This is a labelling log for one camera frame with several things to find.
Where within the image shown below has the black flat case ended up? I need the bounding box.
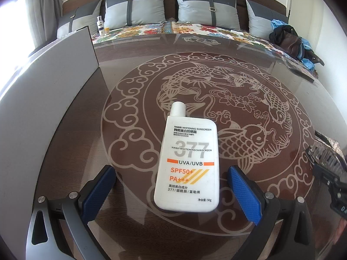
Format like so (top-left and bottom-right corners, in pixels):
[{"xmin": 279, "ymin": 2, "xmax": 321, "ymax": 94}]
[{"xmin": 282, "ymin": 57, "xmax": 319, "ymax": 83}]

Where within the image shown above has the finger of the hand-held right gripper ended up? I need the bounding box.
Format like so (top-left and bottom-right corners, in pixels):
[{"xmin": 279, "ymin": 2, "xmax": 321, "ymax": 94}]
[{"xmin": 306, "ymin": 146, "xmax": 346, "ymax": 174}]

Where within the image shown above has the white sunscreen bottle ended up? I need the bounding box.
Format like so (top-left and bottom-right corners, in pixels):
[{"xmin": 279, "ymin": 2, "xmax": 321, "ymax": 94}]
[{"xmin": 153, "ymin": 101, "xmax": 219, "ymax": 213}]

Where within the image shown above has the grey two-tone strapped pillow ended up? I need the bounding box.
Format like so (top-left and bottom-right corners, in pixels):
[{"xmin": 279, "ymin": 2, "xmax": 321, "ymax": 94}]
[
  {"xmin": 57, "ymin": 0, "xmax": 103, "ymax": 38},
  {"xmin": 104, "ymin": 0, "xmax": 168, "ymax": 30},
  {"xmin": 245, "ymin": 0, "xmax": 289, "ymax": 40},
  {"xmin": 173, "ymin": 0, "xmax": 241, "ymax": 31}
]

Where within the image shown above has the brown wooden headboard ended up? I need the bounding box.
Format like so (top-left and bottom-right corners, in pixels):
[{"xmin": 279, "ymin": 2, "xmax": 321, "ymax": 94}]
[{"xmin": 62, "ymin": 0, "xmax": 289, "ymax": 25}]

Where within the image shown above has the dark brown bag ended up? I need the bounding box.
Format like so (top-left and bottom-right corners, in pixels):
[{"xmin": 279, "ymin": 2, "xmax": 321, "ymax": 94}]
[{"xmin": 268, "ymin": 25, "xmax": 303, "ymax": 57}]

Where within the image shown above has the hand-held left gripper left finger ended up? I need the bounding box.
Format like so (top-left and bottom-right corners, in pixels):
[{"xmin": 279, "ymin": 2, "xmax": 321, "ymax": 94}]
[{"xmin": 26, "ymin": 165, "xmax": 117, "ymax": 260}]

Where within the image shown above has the brown patterned glass desktop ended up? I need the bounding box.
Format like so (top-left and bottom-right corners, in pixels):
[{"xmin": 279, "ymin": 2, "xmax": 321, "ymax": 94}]
[{"xmin": 24, "ymin": 32, "xmax": 347, "ymax": 260}]

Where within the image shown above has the silver glitter item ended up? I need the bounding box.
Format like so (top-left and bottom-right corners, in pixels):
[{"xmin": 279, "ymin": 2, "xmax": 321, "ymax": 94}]
[{"xmin": 314, "ymin": 130, "xmax": 339, "ymax": 152}]

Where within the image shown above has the pale window curtain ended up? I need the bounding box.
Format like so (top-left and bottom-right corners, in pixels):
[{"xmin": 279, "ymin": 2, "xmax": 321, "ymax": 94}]
[{"xmin": 24, "ymin": 0, "xmax": 63, "ymax": 49}]

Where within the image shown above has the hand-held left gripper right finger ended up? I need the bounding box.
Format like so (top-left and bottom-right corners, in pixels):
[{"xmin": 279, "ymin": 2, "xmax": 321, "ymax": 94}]
[{"xmin": 227, "ymin": 165, "xmax": 323, "ymax": 260}]

